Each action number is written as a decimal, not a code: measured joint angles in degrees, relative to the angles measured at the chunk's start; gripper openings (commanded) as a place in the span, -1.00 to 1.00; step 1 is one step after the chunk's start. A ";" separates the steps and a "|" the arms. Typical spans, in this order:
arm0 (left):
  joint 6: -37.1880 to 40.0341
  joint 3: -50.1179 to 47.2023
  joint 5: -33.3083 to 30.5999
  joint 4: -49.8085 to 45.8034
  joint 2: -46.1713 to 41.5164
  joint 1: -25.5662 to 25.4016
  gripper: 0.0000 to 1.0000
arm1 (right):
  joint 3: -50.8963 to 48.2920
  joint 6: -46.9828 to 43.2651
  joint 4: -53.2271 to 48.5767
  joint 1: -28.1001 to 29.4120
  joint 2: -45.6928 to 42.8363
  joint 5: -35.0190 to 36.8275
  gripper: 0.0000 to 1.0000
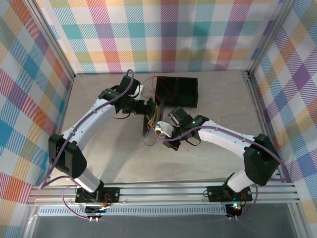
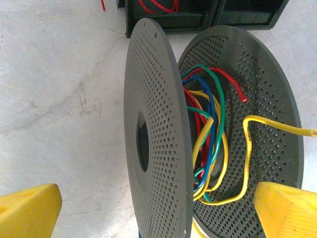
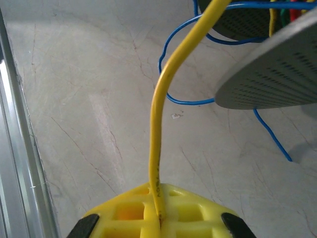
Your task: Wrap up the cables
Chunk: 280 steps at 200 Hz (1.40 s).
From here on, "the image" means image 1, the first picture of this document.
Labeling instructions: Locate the red cable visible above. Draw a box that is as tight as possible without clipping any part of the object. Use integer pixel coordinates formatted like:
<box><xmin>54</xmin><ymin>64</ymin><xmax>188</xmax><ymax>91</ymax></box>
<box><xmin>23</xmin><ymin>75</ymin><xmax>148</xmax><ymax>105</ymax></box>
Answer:
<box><xmin>142</xmin><ymin>76</ymin><xmax>179</xmax><ymax>103</ymax></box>

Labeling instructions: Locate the black open box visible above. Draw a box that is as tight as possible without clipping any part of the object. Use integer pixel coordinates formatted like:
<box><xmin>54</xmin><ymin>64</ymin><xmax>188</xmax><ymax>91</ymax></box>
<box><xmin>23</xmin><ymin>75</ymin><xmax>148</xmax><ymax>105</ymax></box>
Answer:
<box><xmin>154</xmin><ymin>75</ymin><xmax>200</xmax><ymax>109</ymax></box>

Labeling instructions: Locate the small controller circuit board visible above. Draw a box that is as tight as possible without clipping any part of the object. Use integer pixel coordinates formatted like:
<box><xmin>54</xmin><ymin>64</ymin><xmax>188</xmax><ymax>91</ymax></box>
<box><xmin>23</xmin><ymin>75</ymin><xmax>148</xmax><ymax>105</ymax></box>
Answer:
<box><xmin>225</xmin><ymin>202</ymin><xmax>246</xmax><ymax>215</ymax></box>
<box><xmin>85</xmin><ymin>203</ymin><xmax>109</xmax><ymax>218</ymax></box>

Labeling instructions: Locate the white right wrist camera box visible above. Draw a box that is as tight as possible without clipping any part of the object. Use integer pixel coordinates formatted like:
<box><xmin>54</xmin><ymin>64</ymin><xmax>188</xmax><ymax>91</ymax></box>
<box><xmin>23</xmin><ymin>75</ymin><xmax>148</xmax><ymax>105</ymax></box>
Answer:
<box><xmin>153</xmin><ymin>120</ymin><xmax>174</xmax><ymax>138</ymax></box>

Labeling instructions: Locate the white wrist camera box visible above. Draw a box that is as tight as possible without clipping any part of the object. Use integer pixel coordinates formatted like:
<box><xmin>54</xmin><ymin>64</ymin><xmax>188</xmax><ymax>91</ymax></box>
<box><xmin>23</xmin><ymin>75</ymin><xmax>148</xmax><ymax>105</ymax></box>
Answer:
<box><xmin>153</xmin><ymin>120</ymin><xmax>174</xmax><ymax>138</ymax></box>
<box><xmin>134</xmin><ymin>84</ymin><xmax>146</xmax><ymax>101</ymax></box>

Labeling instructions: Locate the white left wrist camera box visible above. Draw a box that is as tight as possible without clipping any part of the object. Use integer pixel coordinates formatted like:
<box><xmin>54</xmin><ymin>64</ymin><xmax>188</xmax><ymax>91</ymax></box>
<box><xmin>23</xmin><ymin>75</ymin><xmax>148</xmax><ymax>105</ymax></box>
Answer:
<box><xmin>134</xmin><ymin>84</ymin><xmax>146</xmax><ymax>101</ymax></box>

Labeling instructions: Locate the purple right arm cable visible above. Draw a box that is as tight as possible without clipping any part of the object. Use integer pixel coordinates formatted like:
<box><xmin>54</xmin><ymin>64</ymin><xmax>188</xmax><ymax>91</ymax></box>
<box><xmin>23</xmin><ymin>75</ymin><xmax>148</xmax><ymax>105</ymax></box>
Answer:
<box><xmin>152</xmin><ymin>125</ymin><xmax>289</xmax><ymax>220</ymax></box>

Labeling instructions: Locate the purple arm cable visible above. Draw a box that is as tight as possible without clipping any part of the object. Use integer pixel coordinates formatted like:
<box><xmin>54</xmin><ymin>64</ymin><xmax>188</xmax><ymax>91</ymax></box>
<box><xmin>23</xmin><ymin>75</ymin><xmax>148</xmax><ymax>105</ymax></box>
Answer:
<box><xmin>39</xmin><ymin>69</ymin><xmax>136</xmax><ymax>221</ymax></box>
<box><xmin>152</xmin><ymin>125</ymin><xmax>289</xmax><ymax>220</ymax></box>

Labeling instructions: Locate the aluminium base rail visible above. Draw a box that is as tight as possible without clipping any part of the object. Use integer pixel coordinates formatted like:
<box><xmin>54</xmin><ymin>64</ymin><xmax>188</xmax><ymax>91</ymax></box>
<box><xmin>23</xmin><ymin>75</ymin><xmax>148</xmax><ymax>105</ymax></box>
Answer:
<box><xmin>27</xmin><ymin>182</ymin><xmax>302</xmax><ymax>207</ymax></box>

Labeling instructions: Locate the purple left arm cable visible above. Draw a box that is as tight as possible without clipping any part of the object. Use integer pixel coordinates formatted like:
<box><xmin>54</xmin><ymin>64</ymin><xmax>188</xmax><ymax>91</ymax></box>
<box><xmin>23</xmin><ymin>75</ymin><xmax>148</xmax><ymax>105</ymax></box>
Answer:
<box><xmin>39</xmin><ymin>69</ymin><xmax>136</xmax><ymax>221</ymax></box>

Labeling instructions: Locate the aluminium side rail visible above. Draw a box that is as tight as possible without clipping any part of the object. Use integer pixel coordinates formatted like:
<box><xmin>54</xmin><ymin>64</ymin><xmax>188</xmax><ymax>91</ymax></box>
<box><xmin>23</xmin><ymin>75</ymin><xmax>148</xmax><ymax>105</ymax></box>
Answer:
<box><xmin>244</xmin><ymin>70</ymin><xmax>284</xmax><ymax>174</ymax></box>
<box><xmin>48</xmin><ymin>75</ymin><xmax>75</xmax><ymax>179</ymax></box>

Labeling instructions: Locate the slotted grey cable duct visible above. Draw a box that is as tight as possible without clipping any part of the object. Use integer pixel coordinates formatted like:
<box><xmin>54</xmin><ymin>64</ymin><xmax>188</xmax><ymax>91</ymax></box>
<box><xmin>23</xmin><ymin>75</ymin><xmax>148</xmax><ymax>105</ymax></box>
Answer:
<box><xmin>37</xmin><ymin>207</ymin><xmax>228</xmax><ymax>217</ymax></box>

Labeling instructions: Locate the aluminium frame post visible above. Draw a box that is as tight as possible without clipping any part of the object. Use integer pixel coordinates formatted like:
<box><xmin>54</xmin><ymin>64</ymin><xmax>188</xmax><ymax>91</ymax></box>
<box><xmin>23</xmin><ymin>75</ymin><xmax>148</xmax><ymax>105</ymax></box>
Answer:
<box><xmin>247</xmin><ymin>0</ymin><xmax>298</xmax><ymax>76</ymax></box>
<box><xmin>24</xmin><ymin>0</ymin><xmax>76</xmax><ymax>79</ymax></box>

